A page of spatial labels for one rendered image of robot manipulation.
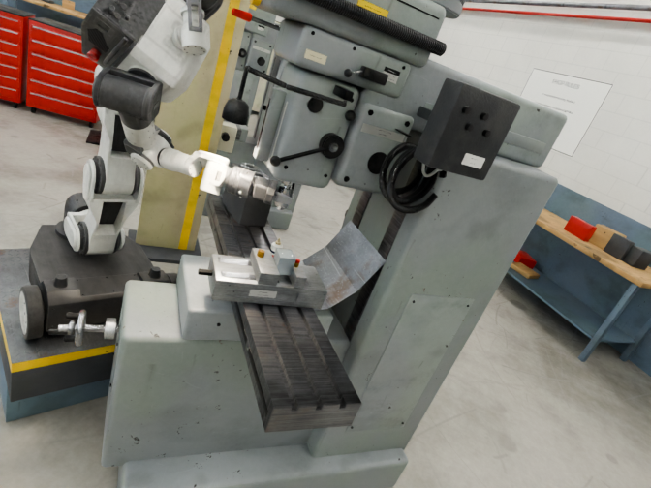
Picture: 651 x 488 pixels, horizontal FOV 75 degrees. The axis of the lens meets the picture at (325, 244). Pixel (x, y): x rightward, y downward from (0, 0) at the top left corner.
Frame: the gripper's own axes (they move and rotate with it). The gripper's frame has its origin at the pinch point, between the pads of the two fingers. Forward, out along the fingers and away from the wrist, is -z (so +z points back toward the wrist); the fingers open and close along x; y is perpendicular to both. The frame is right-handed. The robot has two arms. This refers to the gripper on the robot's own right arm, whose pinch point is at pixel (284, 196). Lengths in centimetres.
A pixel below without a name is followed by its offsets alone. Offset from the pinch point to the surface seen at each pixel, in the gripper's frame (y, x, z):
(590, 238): 28, 251, -298
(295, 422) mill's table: 32, -59, -18
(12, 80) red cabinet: 96, 366, 321
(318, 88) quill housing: -35.8, -10.6, 0.1
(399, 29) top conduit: -56, -12, -15
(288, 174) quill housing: -10.5, -11.0, 0.8
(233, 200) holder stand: 20.9, 35.6, 19.0
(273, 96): -29.4, -6.4, 11.3
